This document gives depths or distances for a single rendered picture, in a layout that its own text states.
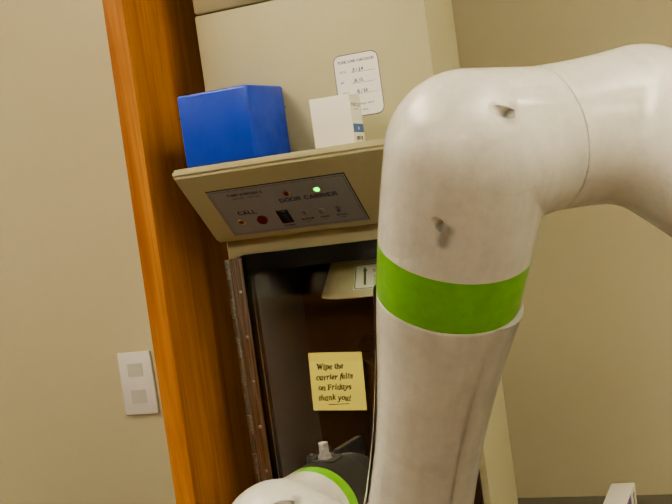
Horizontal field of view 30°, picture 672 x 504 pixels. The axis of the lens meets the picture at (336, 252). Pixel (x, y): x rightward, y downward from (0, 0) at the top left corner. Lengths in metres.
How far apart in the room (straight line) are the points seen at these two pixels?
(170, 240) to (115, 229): 0.64
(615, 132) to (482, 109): 0.11
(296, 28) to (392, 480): 0.76
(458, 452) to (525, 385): 1.01
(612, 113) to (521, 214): 0.10
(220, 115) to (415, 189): 0.70
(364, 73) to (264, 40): 0.15
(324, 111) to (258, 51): 0.17
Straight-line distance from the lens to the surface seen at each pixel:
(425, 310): 0.92
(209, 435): 1.71
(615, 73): 0.96
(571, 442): 2.01
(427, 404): 0.97
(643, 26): 1.93
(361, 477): 1.28
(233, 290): 1.67
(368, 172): 1.49
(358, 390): 1.61
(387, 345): 0.96
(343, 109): 1.51
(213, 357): 1.72
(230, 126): 1.55
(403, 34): 1.57
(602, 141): 0.93
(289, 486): 1.17
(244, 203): 1.58
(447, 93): 0.88
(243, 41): 1.66
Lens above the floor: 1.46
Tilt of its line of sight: 3 degrees down
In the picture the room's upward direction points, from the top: 8 degrees counter-clockwise
